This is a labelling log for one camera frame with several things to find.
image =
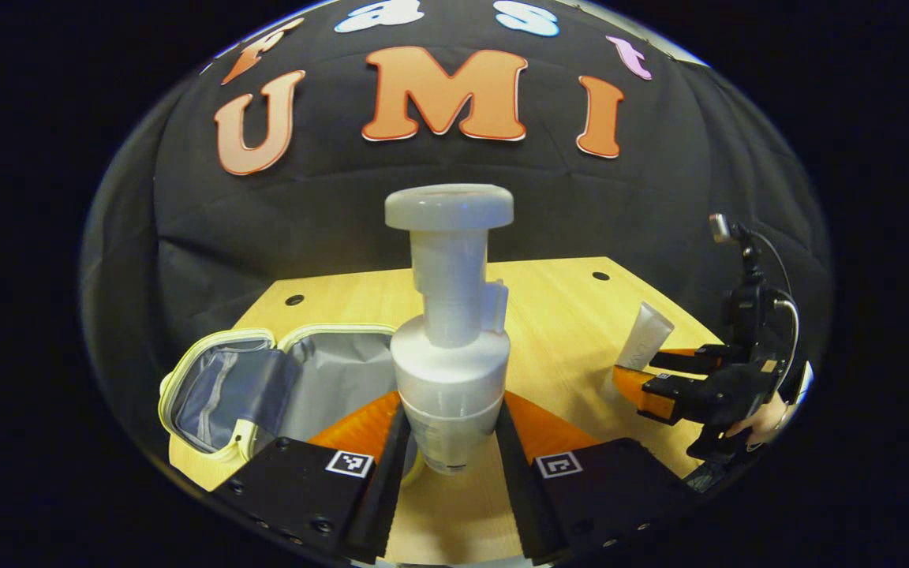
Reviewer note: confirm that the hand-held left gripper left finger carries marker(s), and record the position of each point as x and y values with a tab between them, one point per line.
391	481

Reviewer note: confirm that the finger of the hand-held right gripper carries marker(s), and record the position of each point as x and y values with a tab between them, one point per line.
691	360
660	394

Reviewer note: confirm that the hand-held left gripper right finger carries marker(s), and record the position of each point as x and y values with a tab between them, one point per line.
514	481

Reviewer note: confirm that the white squeeze tube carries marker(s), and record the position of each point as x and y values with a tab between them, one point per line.
645	339

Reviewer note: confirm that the pale yellow suitcase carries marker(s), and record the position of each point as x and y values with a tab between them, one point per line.
328	386

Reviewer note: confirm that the white pump bottle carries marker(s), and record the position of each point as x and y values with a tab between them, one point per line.
448	371

